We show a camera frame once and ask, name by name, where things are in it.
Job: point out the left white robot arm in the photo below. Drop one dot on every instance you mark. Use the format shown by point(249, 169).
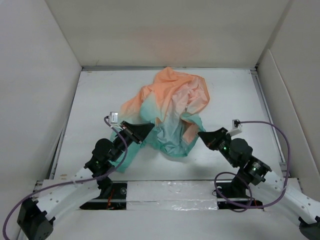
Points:
point(37, 218)

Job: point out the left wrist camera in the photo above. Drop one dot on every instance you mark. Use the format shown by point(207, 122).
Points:
point(113, 117)

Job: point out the metal rail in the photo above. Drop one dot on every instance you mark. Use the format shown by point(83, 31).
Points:
point(170, 200)

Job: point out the orange and teal jacket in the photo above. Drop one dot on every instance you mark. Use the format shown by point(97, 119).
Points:
point(172, 103)

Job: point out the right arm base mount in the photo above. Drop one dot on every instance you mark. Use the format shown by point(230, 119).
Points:
point(235, 192)

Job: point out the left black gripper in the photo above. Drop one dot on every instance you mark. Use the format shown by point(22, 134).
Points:
point(137, 133)

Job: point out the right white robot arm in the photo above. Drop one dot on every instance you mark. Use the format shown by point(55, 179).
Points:
point(256, 179)

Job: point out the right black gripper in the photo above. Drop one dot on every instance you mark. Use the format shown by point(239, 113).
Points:
point(210, 138)

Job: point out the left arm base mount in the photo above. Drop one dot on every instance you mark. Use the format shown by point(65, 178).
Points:
point(118, 191)

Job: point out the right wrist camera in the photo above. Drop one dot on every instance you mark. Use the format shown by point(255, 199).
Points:
point(236, 127)

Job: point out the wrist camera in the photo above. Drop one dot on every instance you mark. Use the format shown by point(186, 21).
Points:
point(113, 117)
point(236, 127)

